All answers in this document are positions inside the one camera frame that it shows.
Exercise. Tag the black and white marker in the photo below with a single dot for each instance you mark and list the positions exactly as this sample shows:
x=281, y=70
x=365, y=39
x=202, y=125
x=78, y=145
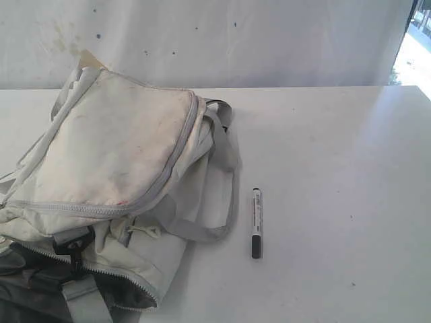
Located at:
x=257, y=232

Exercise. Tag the white fabric zipper bag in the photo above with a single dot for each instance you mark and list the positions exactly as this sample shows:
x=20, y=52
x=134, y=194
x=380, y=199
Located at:
x=98, y=214

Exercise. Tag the beige tape patch on wall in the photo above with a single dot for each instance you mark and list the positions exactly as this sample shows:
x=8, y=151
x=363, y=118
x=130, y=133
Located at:
x=87, y=59

